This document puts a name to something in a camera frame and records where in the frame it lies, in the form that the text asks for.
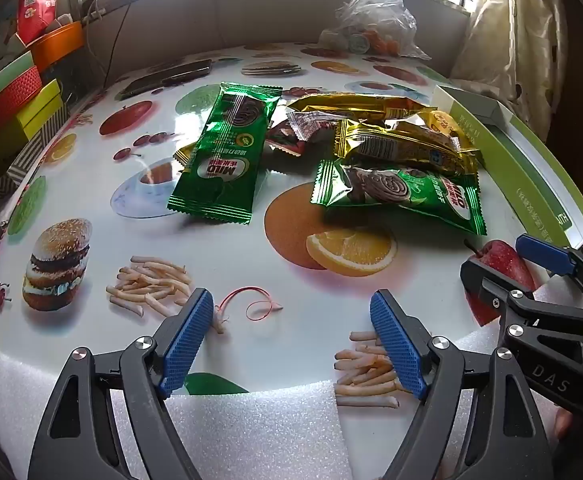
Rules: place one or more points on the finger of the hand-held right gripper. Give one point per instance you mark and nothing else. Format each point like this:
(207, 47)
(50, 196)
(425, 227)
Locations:
(486, 282)
(544, 255)

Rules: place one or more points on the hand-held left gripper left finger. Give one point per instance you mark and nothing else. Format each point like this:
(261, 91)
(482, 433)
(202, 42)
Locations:
(186, 345)

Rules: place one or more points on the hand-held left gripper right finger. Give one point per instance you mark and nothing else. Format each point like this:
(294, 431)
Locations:
(396, 350)

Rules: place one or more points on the green white cardboard box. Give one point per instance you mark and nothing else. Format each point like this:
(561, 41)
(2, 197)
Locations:
(531, 175)

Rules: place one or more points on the green wafer packet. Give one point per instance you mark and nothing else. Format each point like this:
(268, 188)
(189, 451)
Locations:
(221, 160)
(396, 195)

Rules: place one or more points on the gold biscuit packet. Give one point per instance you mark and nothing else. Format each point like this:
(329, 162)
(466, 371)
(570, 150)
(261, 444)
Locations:
(401, 152)
(436, 122)
(346, 105)

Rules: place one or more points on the yellow peanut candy packet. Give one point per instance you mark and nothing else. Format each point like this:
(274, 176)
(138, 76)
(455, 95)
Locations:
(184, 155)

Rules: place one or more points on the black red plum candy packet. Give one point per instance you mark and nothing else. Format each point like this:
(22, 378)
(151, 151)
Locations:
(284, 140)

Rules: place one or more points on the white red nougat packet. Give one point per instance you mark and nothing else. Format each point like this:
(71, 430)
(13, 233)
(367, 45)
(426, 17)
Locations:
(311, 125)

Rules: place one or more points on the person's right hand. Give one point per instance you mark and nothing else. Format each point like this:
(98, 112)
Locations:
(574, 426)

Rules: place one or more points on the red rubber band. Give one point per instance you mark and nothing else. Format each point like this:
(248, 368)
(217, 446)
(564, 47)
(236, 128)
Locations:
(244, 288)

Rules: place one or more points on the white foam sheet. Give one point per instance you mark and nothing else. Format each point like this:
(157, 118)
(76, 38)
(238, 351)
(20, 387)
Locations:
(251, 425)

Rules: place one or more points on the cream curtain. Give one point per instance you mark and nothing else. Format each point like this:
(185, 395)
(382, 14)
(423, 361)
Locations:
(511, 35)

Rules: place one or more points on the black white striped box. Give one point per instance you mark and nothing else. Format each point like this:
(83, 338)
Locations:
(26, 160)

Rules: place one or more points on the black smartphone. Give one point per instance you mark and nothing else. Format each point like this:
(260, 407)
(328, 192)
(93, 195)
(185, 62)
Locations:
(171, 77)

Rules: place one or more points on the round lidded cup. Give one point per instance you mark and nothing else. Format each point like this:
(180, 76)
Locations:
(359, 42)

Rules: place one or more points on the yellow-green box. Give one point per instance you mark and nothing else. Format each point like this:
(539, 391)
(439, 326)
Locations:
(41, 110)

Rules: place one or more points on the clear plastic bag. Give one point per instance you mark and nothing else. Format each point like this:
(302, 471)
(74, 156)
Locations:
(371, 15)

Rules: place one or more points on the red box with green lid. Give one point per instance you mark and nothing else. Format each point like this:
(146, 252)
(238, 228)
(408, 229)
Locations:
(16, 90)

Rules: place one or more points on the orange box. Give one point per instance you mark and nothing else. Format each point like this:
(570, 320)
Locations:
(61, 42)

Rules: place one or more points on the red bag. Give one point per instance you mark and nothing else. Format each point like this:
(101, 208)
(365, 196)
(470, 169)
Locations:
(36, 0)

